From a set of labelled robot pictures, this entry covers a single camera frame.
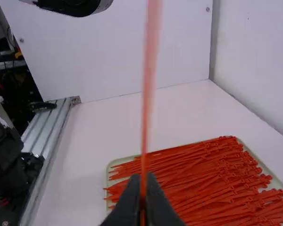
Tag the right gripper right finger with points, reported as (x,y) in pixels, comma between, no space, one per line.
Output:
(158,204)

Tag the pale tray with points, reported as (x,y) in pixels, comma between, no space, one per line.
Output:
(113,164)

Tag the silver rails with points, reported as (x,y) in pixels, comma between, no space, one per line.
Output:
(44,131)

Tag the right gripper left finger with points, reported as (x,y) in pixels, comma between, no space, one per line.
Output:
(129,202)

